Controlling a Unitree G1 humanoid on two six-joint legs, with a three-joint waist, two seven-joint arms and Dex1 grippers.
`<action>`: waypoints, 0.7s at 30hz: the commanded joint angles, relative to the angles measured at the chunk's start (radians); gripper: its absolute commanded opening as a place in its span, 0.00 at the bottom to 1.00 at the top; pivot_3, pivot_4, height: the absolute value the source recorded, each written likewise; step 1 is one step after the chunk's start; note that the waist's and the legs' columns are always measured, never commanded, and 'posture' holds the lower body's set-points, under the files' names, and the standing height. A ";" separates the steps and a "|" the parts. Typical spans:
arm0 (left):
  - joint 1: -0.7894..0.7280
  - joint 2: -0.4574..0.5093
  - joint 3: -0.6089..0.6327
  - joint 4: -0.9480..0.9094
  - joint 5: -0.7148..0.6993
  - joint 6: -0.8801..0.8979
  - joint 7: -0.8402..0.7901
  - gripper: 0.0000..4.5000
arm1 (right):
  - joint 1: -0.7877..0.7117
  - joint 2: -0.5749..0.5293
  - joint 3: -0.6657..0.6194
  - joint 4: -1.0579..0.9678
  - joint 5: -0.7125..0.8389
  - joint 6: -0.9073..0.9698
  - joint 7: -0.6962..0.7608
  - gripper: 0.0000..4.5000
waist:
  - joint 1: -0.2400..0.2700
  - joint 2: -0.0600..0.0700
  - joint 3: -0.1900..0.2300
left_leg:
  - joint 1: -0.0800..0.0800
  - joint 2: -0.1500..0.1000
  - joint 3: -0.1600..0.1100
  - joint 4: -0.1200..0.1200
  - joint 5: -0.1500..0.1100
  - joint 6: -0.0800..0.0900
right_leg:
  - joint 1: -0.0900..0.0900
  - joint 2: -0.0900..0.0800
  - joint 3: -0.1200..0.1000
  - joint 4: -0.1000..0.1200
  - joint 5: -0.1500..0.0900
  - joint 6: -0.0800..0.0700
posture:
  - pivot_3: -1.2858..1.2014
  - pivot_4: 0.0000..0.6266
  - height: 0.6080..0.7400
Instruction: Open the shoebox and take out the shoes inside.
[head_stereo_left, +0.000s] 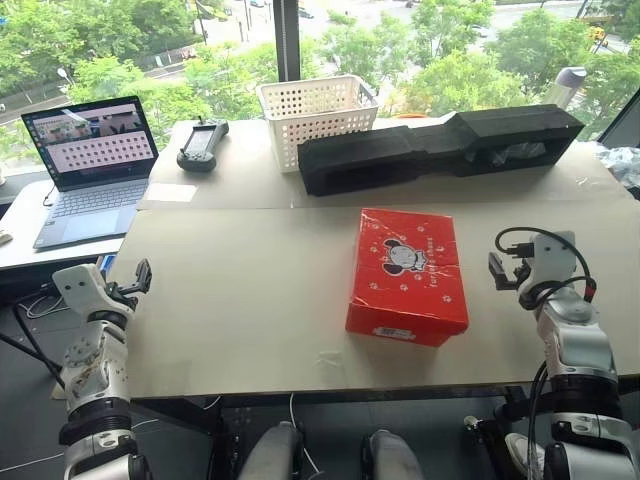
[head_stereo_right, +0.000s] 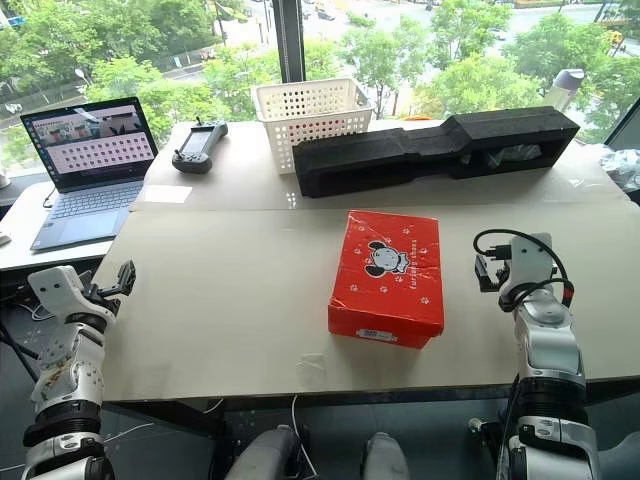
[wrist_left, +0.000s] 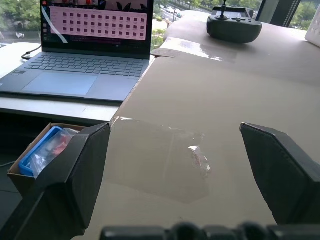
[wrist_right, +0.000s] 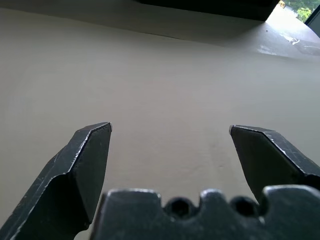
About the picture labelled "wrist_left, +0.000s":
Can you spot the small brown cardboard box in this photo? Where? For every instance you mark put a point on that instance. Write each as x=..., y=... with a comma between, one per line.
x=23, y=167

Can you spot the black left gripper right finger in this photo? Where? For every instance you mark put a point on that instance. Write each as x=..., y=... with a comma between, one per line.
x=282, y=172

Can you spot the black remote controller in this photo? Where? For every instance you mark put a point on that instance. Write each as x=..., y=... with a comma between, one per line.
x=233, y=26

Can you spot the grey open laptop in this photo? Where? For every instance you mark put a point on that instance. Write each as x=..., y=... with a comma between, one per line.
x=82, y=57

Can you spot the white foam block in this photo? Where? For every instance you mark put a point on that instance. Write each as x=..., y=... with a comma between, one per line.
x=313, y=31

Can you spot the blue plastic tray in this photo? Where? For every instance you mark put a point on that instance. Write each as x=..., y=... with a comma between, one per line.
x=33, y=155

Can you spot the clear plastic parts bag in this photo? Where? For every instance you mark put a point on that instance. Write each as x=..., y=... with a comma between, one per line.
x=50, y=150

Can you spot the large brown cardboard box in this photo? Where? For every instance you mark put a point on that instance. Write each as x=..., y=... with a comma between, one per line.
x=215, y=120

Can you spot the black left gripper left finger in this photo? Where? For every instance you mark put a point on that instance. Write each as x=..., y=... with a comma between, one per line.
x=65, y=180

